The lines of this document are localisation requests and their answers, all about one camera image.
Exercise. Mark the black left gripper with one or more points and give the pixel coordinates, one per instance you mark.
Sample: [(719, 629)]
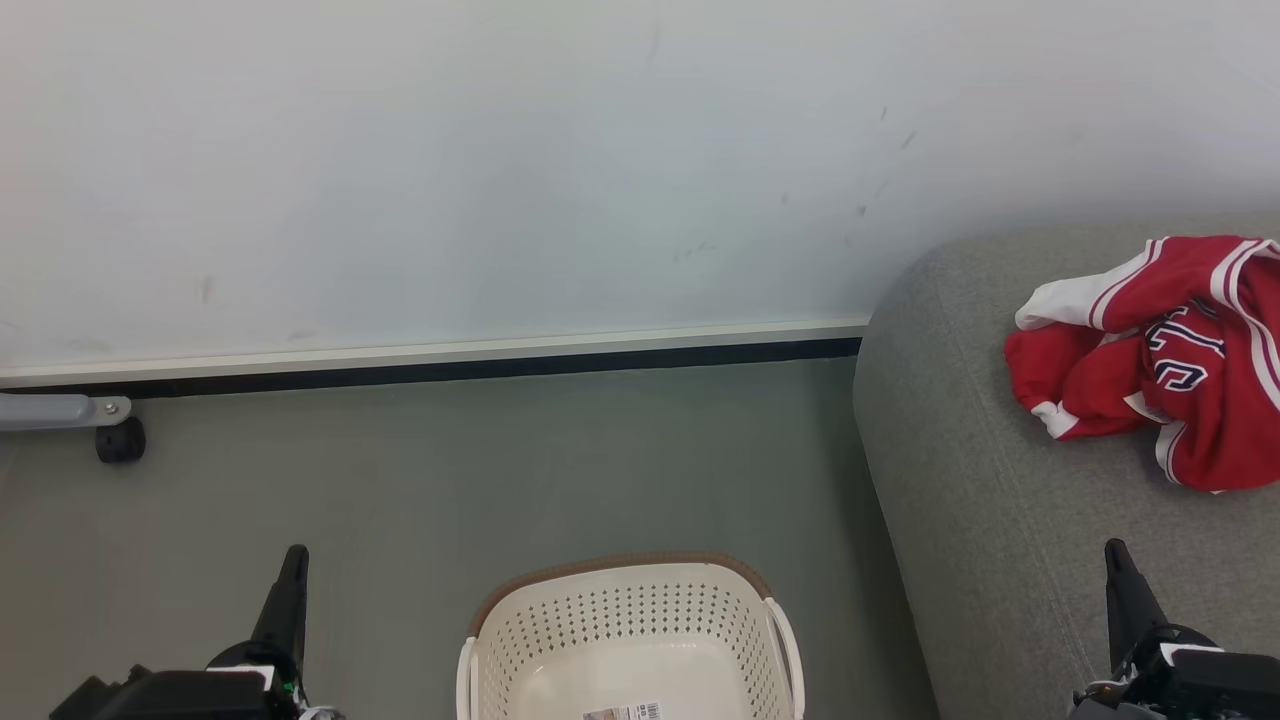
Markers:
[(190, 698)]

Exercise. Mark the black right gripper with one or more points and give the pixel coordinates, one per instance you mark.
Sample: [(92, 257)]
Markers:
[(1200, 685)]

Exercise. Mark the red white sports jersey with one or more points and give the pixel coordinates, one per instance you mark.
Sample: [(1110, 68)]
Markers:
[(1180, 390)]

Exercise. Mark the cream perforated plastic laundry basket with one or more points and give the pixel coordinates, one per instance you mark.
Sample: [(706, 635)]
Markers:
[(630, 630)]

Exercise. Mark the grey fabric sofa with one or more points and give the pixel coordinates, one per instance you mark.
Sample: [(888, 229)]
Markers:
[(1000, 560)]

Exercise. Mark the black caster wheel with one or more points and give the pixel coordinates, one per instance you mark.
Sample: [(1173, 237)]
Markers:
[(120, 441)]

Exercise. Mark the white and black baseboard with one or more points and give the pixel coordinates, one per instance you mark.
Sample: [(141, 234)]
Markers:
[(400, 362)]

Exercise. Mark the grey metal stand leg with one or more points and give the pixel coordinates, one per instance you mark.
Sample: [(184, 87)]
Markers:
[(50, 411)]

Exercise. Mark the white barcode sticker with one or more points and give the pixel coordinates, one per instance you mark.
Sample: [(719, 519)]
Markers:
[(625, 713)]

